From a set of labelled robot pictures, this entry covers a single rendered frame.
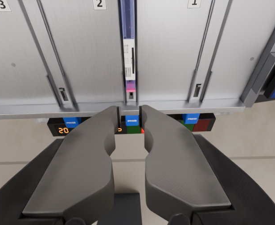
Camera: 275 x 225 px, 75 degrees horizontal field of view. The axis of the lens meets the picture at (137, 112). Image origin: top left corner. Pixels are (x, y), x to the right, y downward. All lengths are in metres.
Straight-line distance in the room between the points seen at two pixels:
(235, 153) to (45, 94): 1.06
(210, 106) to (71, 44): 0.23
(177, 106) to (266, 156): 1.03
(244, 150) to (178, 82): 0.96
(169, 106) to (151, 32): 0.12
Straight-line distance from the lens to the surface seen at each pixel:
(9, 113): 0.36
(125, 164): 1.06
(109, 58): 0.27
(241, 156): 1.22
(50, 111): 0.33
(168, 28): 0.26
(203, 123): 0.40
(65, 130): 0.40
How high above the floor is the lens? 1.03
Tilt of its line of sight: 87 degrees down
